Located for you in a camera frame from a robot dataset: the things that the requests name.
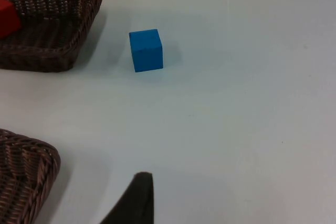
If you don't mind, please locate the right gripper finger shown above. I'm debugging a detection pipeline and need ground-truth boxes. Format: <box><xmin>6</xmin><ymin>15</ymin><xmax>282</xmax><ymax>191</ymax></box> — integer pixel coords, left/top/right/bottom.
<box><xmin>99</xmin><ymin>172</ymin><xmax>154</xmax><ymax>224</ymax></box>

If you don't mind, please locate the red cube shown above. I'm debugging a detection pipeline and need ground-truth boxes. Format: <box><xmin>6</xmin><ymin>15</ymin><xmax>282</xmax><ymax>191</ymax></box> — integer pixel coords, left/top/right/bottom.
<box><xmin>0</xmin><ymin>0</ymin><xmax>22</xmax><ymax>39</ymax></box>

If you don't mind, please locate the dark brown wicker basket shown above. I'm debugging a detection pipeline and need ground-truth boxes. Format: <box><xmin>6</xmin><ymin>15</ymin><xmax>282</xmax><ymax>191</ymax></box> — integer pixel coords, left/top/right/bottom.
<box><xmin>0</xmin><ymin>128</ymin><xmax>62</xmax><ymax>224</ymax></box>
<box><xmin>0</xmin><ymin>0</ymin><xmax>103</xmax><ymax>73</ymax></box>

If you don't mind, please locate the blue cube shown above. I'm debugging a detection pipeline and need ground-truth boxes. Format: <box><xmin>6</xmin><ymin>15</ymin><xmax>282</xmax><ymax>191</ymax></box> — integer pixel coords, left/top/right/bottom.
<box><xmin>128</xmin><ymin>28</ymin><xmax>164</xmax><ymax>73</ymax></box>

